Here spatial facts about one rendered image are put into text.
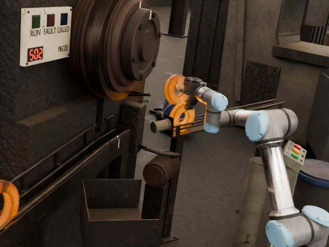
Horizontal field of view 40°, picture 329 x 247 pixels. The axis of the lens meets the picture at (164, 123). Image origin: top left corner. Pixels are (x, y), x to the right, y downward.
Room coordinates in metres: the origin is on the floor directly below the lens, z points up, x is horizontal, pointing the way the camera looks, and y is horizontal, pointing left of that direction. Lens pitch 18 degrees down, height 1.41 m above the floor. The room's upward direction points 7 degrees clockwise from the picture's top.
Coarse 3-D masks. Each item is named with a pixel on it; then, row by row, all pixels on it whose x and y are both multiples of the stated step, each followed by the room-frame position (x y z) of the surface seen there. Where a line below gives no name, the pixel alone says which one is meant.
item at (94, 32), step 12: (96, 0) 1.69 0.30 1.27; (108, 0) 1.68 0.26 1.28; (96, 12) 1.66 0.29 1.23; (108, 12) 1.65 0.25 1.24; (96, 24) 1.63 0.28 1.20; (96, 36) 1.62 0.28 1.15; (84, 48) 1.63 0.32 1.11; (96, 48) 1.60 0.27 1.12; (84, 60) 1.64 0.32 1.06; (96, 60) 1.61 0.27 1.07; (96, 72) 1.63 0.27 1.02; (96, 84) 1.67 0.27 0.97; (108, 84) 1.69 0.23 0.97; (108, 96) 1.70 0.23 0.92; (120, 96) 1.81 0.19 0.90
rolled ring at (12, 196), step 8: (0, 184) 1.15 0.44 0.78; (8, 184) 1.18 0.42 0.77; (0, 192) 1.15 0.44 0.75; (8, 192) 1.18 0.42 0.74; (16, 192) 1.22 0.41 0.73; (8, 200) 1.21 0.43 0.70; (16, 200) 1.22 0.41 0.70; (8, 208) 1.20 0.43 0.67; (16, 208) 1.22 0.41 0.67; (0, 216) 1.20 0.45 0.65; (8, 216) 1.19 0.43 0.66; (0, 224) 1.17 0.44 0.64
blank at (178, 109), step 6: (180, 102) 2.24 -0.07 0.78; (186, 102) 2.27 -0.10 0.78; (174, 108) 2.21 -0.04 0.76; (180, 108) 2.21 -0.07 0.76; (174, 114) 2.19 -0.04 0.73; (180, 114) 2.21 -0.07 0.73; (186, 114) 2.27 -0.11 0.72; (192, 114) 2.27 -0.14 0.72; (174, 120) 2.19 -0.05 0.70; (186, 120) 2.26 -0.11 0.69; (192, 120) 2.27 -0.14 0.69
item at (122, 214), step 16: (96, 192) 1.38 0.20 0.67; (112, 192) 1.40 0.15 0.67; (128, 192) 1.41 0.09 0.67; (80, 208) 1.35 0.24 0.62; (96, 208) 1.38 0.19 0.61; (112, 208) 1.40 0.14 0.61; (128, 208) 1.41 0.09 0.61; (80, 224) 1.31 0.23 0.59; (96, 224) 1.13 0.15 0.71; (112, 224) 1.14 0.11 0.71; (128, 224) 1.15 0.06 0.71; (144, 224) 1.16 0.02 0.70; (96, 240) 1.13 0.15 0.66; (112, 240) 1.14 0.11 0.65; (128, 240) 1.15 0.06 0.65; (144, 240) 1.17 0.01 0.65
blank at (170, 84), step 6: (168, 78) 2.29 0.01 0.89; (174, 78) 2.28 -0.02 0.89; (168, 84) 2.25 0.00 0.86; (174, 84) 2.27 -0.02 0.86; (168, 90) 2.24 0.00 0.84; (168, 96) 2.24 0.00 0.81; (174, 96) 2.26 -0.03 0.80; (180, 96) 2.29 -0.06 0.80; (186, 96) 2.32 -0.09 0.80; (174, 102) 2.26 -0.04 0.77
